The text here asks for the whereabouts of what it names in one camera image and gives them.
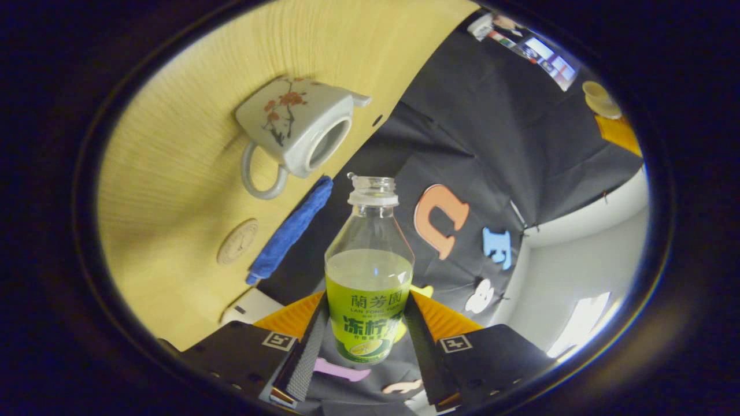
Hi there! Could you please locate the clear green-label water bottle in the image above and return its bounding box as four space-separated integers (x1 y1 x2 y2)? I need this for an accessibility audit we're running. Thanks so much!
324 172 416 366

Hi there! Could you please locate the white power strip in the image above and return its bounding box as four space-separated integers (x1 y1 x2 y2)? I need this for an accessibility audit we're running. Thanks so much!
467 13 495 41

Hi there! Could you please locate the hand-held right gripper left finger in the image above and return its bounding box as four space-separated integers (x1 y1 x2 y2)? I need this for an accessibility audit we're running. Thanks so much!
180 291 330 408

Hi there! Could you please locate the computer monitor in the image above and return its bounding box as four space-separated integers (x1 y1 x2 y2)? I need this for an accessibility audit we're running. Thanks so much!
517 35 582 93

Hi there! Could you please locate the white floral ceramic teacup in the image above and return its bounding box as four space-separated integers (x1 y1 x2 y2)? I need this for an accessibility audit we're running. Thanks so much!
235 75 372 200

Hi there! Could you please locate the white ceramic teacup lid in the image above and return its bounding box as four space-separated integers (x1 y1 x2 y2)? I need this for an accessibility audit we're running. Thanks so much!
582 81 623 120

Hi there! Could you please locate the black backdrop cloth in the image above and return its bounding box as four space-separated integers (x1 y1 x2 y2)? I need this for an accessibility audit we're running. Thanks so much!
257 9 645 416

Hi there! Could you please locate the blue folded towel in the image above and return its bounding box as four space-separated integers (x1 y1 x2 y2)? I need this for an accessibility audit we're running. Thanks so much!
246 176 334 286

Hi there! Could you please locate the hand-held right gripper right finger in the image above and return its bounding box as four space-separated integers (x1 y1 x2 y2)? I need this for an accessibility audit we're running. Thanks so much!
404 292 557 412

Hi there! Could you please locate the round woven coaster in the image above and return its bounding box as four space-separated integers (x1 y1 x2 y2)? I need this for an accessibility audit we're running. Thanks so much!
217 218 260 266

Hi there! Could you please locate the white toaster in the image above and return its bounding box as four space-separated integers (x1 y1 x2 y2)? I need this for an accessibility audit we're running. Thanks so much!
220 287 285 325

